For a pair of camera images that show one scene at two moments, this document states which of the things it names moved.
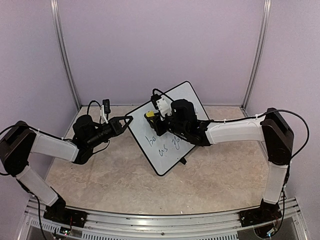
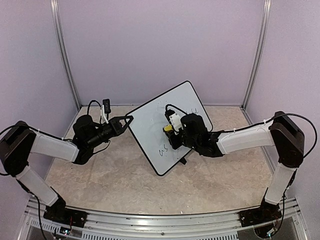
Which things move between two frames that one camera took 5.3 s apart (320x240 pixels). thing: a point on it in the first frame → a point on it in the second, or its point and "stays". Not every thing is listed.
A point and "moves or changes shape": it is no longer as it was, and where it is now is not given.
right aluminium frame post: (266, 16) stays
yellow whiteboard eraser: (150, 114) moves or changes shape
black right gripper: (155, 125) → (174, 144)
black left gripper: (116, 125) stays
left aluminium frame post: (55, 11) stays
